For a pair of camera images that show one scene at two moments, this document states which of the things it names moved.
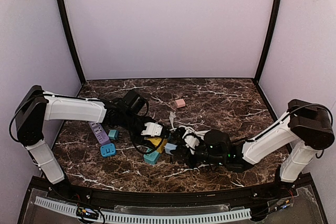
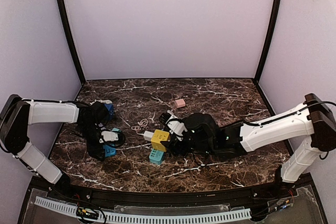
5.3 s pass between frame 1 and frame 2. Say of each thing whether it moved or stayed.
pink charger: stayed
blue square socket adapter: stayed
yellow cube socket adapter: stayed
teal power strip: moved
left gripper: moved
